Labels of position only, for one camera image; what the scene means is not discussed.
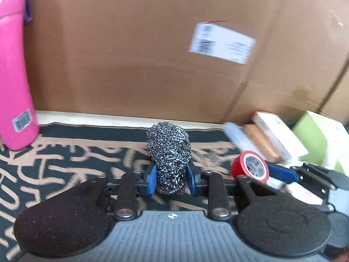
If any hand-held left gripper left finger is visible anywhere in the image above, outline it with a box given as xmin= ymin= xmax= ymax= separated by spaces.
xmin=95 ymin=164 xmax=158 ymax=221

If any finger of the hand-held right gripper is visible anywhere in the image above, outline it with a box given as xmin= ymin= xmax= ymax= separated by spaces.
xmin=266 ymin=162 xmax=336 ymax=195

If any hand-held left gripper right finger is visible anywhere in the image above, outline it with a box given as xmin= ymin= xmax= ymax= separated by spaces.
xmin=187 ymin=162 xmax=277 ymax=221

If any steel wool scourer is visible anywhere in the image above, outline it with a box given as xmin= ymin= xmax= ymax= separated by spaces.
xmin=146 ymin=121 xmax=192 ymax=196

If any red tape roll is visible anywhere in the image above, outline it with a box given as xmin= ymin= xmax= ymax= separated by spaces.
xmin=231 ymin=151 xmax=270 ymax=184

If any green shoe box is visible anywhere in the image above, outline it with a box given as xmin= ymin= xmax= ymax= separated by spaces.
xmin=291 ymin=110 xmax=347 ymax=174

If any orange box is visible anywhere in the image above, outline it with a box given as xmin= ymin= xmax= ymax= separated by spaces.
xmin=243 ymin=124 xmax=282 ymax=164

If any white glove with pink cuff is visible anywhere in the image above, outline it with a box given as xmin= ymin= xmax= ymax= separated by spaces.
xmin=285 ymin=181 xmax=325 ymax=206

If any small white box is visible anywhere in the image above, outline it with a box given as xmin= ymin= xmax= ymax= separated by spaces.
xmin=252 ymin=111 xmax=309 ymax=159

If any clear plastic wrapped roll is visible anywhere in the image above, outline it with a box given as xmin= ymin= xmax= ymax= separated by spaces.
xmin=223 ymin=121 xmax=246 ymax=154

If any black patterned tablecloth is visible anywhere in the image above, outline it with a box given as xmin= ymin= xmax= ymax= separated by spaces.
xmin=0 ymin=122 xmax=300 ymax=262

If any brown cardboard sheet with label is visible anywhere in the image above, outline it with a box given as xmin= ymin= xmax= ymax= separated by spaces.
xmin=22 ymin=0 xmax=349 ymax=127

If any white shipping label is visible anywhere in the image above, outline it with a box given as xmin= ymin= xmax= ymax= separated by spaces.
xmin=189 ymin=22 xmax=257 ymax=65

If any pink thermos bottle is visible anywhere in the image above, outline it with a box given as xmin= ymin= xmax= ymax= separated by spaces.
xmin=0 ymin=0 xmax=40 ymax=150

